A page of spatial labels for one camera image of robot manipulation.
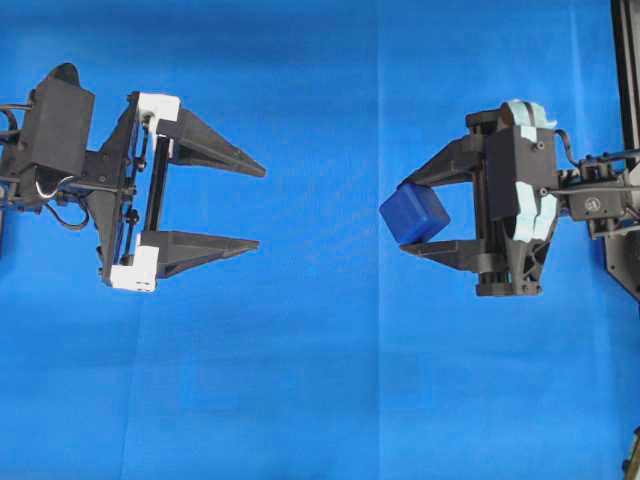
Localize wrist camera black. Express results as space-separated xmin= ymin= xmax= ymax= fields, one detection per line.
xmin=486 ymin=99 xmax=558 ymax=242
xmin=16 ymin=63 xmax=95 ymax=176

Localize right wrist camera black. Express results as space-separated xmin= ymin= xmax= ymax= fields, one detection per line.
xmin=486 ymin=99 xmax=558 ymax=242

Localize left gripper body white brackets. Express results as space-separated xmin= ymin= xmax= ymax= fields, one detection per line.
xmin=85 ymin=92 xmax=181 ymax=291

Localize blue table cloth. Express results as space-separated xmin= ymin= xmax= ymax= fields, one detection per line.
xmin=1 ymin=1 xmax=639 ymax=479

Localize blue block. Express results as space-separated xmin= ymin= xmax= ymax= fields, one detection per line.
xmin=379 ymin=183 xmax=450 ymax=244

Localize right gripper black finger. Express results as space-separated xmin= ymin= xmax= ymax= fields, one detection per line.
xmin=399 ymin=137 xmax=475 ymax=187
xmin=400 ymin=240 xmax=480 ymax=273

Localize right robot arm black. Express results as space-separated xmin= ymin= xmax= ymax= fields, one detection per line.
xmin=400 ymin=101 xmax=639 ymax=297

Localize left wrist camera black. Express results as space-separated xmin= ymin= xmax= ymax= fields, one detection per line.
xmin=16 ymin=63 xmax=95 ymax=176

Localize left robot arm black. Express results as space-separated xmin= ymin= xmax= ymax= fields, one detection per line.
xmin=1 ymin=78 xmax=266 ymax=292

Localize camera cable black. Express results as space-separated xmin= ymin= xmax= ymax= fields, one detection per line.
xmin=34 ymin=174 xmax=101 ymax=232
xmin=554 ymin=128 xmax=580 ymax=168

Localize black aluminium frame post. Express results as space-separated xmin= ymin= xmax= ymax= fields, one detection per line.
xmin=611 ymin=0 xmax=640 ymax=149

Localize right camera cable black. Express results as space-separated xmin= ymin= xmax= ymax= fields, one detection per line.
xmin=554 ymin=128 xmax=580 ymax=168

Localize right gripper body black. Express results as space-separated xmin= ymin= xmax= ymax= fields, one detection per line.
xmin=466 ymin=107 xmax=558 ymax=296

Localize left camera cable black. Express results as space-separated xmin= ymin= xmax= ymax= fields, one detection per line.
xmin=34 ymin=174 xmax=101 ymax=232

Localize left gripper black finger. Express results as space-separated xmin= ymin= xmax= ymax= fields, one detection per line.
xmin=156 ymin=108 xmax=266 ymax=177
xmin=141 ymin=231 xmax=260 ymax=279

